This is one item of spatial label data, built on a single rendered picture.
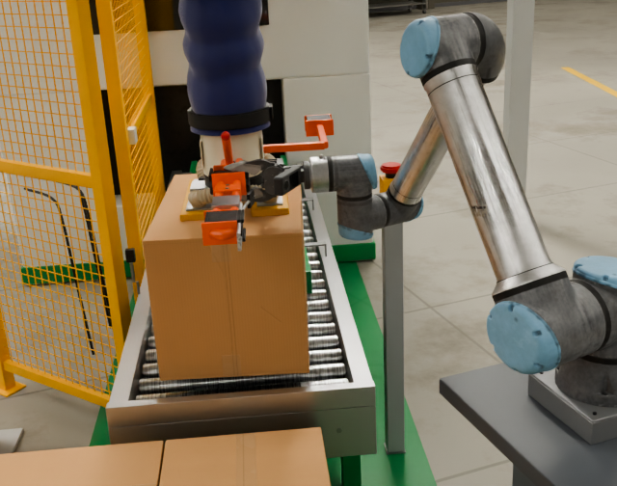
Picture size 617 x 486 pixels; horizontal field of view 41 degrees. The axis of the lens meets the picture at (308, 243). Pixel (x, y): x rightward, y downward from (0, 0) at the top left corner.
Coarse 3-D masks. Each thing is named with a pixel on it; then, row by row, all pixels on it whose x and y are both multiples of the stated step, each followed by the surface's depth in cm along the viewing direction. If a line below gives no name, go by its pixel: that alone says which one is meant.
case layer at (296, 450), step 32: (64, 448) 210; (96, 448) 209; (128, 448) 208; (160, 448) 208; (192, 448) 207; (224, 448) 206; (256, 448) 206; (288, 448) 205; (320, 448) 204; (0, 480) 198; (32, 480) 198; (64, 480) 197; (96, 480) 197; (128, 480) 196; (160, 480) 196; (192, 480) 195; (224, 480) 194; (256, 480) 194; (288, 480) 193; (320, 480) 193
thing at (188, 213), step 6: (192, 180) 250; (186, 192) 240; (186, 198) 234; (186, 204) 228; (210, 204) 226; (186, 210) 223; (192, 210) 223; (198, 210) 223; (204, 210) 223; (180, 216) 221; (186, 216) 221; (192, 216) 221; (198, 216) 221
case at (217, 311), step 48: (288, 192) 241; (144, 240) 209; (192, 240) 209; (288, 240) 209; (192, 288) 213; (240, 288) 214; (288, 288) 214; (192, 336) 218; (240, 336) 218; (288, 336) 219
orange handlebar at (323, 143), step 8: (320, 128) 252; (320, 136) 243; (280, 144) 237; (288, 144) 237; (296, 144) 236; (304, 144) 236; (312, 144) 236; (320, 144) 237; (328, 144) 238; (264, 152) 237; (224, 160) 223; (224, 184) 201; (232, 184) 200; (240, 184) 200; (216, 192) 197; (224, 192) 200; (232, 192) 197; (240, 192) 198; (240, 200) 198; (216, 208) 185; (232, 208) 185; (216, 232) 172; (224, 232) 171; (232, 232) 172
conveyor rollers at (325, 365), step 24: (312, 240) 342; (312, 264) 317; (312, 288) 300; (312, 312) 276; (312, 336) 266; (336, 336) 260; (312, 360) 249; (336, 360) 249; (144, 384) 238; (168, 384) 238; (192, 384) 238; (216, 384) 239; (240, 384) 239; (264, 384) 240; (288, 384) 233; (312, 384) 233
